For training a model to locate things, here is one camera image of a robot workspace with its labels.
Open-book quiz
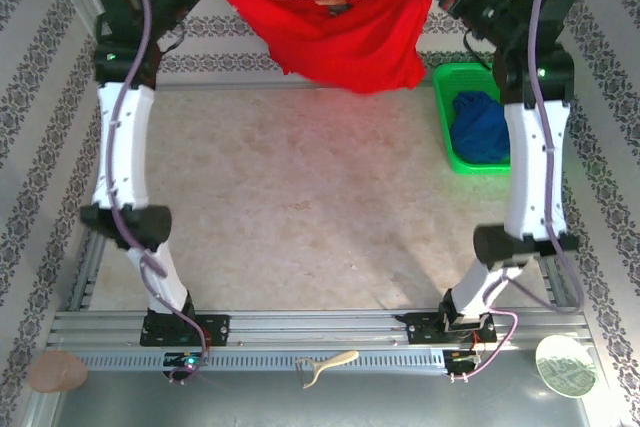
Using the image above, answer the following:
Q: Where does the red t-shirt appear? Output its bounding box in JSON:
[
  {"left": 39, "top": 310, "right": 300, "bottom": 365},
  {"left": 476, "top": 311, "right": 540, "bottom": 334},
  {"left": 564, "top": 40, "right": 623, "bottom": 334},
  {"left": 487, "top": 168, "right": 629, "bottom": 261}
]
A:
[{"left": 202, "top": 0, "right": 441, "bottom": 96}]

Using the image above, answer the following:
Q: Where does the green plastic basket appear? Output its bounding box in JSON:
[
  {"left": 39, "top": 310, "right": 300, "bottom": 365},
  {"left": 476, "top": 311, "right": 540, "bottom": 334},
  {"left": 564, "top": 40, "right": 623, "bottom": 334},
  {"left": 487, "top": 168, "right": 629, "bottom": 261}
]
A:
[{"left": 432, "top": 62, "right": 514, "bottom": 177}]

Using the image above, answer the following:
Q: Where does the blue cloth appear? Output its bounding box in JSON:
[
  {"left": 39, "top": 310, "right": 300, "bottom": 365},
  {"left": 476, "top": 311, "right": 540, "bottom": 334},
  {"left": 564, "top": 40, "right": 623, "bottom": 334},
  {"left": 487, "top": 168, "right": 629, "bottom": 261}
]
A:
[{"left": 451, "top": 90, "right": 512, "bottom": 166}]

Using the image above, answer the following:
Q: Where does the round green patterned disc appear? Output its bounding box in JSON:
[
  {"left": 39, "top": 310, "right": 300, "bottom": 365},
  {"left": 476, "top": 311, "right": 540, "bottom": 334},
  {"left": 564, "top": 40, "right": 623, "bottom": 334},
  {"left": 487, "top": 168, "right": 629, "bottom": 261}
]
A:
[{"left": 534, "top": 335, "right": 599, "bottom": 398}]

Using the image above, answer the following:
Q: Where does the cream plastic peeler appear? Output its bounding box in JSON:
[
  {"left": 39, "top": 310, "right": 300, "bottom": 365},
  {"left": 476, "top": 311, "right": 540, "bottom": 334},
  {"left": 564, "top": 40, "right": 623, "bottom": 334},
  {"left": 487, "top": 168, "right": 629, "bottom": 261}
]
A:
[{"left": 295, "top": 349, "right": 360, "bottom": 389}]

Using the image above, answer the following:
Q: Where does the purple cable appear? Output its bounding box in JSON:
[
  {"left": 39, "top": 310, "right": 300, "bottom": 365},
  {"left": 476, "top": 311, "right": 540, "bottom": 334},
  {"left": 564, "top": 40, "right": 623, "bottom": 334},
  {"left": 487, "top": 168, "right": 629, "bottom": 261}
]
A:
[
  {"left": 92, "top": 0, "right": 211, "bottom": 383},
  {"left": 449, "top": 0, "right": 586, "bottom": 383}
]

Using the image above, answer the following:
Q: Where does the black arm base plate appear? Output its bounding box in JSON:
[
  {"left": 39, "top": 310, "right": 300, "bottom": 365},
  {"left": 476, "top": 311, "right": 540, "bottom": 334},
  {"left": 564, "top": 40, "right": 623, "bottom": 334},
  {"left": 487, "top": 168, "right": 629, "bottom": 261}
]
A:
[
  {"left": 399, "top": 311, "right": 499, "bottom": 347},
  {"left": 139, "top": 311, "right": 231, "bottom": 348}
]

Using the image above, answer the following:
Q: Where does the wide aluminium mounting rail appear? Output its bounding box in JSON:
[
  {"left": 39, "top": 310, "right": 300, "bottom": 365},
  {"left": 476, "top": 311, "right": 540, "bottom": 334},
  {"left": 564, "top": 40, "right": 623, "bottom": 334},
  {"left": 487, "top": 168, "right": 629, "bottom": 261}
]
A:
[{"left": 47, "top": 309, "right": 590, "bottom": 349}]

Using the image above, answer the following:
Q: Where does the grey slotted cable duct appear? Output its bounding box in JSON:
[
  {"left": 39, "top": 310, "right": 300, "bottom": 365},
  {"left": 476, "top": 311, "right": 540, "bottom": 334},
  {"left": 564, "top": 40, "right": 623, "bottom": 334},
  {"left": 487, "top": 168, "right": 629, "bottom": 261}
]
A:
[{"left": 79, "top": 349, "right": 446, "bottom": 373}]

